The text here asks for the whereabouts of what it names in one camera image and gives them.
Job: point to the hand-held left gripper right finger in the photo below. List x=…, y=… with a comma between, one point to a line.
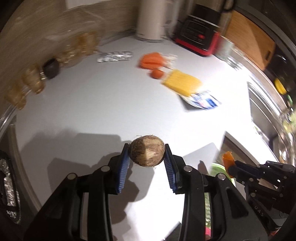
x=170, y=171

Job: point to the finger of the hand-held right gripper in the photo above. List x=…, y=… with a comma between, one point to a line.
x=240, y=170

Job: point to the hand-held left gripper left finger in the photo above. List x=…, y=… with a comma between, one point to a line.
x=123, y=166

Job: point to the orange peel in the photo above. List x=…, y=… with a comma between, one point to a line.
x=227, y=158

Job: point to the green plastic basket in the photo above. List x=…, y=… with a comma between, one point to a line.
x=217, y=168

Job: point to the brown taro root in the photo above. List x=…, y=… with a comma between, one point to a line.
x=146, y=150

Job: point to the white blue wipe packet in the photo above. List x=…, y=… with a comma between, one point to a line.
x=204, y=102

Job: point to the orange tangerine piece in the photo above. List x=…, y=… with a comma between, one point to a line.
x=157, y=74

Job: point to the orange carrots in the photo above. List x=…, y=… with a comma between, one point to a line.
x=151, y=60

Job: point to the silver blister pack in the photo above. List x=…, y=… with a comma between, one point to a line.
x=114, y=56

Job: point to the white tissue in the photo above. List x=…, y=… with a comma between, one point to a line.
x=170, y=59

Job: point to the yellow round object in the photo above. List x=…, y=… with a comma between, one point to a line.
x=281, y=86

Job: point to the gas stove with foil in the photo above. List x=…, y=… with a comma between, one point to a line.
x=8, y=190

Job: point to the dark brown tea cup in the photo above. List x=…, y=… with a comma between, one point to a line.
x=51, y=68

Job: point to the amber drinking glass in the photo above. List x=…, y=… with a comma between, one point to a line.
x=16, y=96
x=33, y=80

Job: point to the amber glass mug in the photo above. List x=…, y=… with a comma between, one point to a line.
x=89, y=42

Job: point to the wooden cutting board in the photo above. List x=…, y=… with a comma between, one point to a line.
x=249, y=41

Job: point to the black and red blender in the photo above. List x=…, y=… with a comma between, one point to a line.
x=196, y=39

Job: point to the white electric kettle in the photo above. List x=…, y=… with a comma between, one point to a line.
x=150, y=20

